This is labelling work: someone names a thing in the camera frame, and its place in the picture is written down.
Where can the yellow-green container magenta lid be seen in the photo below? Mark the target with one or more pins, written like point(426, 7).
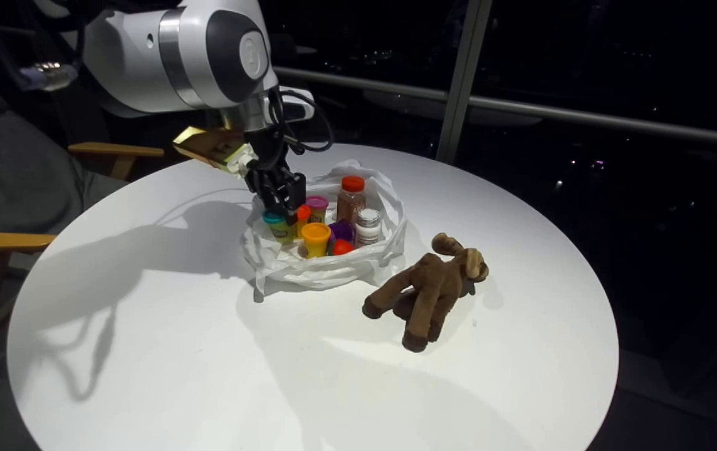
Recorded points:
point(317, 206)

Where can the yellowish wrist camera box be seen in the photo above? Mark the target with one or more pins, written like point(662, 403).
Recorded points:
point(212, 149)

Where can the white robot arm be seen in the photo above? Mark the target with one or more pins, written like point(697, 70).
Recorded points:
point(184, 53)

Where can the metal window post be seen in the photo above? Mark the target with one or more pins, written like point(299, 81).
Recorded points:
point(462, 77)

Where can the green container teal lid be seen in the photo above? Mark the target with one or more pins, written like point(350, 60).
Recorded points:
point(277, 224)

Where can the horizontal window rail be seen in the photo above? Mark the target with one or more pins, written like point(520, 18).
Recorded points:
point(593, 121)

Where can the yellow container light orange lid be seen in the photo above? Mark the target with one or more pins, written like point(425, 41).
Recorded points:
point(317, 237)

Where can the wooden armchair grey cushion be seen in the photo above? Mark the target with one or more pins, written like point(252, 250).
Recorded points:
point(9, 191)

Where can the purple plastic container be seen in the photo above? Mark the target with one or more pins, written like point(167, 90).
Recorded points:
point(342, 230)

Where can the brown spice jar red lid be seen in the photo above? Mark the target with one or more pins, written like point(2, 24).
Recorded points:
point(351, 200)

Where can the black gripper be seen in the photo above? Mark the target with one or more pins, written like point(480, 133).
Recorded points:
point(271, 165)

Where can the white plastic bag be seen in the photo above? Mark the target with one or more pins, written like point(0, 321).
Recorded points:
point(309, 273)

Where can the yellow container red-orange lid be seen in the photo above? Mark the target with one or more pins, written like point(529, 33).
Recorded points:
point(301, 214)

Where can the brown toy deer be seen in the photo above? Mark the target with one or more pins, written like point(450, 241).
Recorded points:
point(430, 290)

